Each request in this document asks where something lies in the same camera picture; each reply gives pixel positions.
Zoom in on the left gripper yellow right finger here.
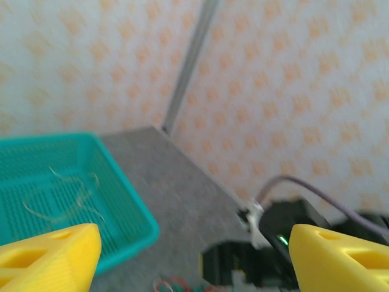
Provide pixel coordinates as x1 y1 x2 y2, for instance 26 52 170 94
287 223 389 292

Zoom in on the teal plastic mesh basket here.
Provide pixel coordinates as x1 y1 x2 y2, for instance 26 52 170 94
0 131 161 276

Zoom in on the tangle of coloured wires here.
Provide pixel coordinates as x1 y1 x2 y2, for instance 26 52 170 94
153 274 191 292

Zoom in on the thin white cable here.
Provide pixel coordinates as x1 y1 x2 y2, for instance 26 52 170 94
22 188 106 226
47 165 101 196

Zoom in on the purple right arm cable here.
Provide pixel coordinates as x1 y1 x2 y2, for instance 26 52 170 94
256 175 389 240

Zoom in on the aluminium frame post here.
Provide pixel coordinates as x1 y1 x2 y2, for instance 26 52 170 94
163 0 220 136

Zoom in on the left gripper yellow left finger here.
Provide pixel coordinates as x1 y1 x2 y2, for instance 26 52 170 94
0 223 103 292

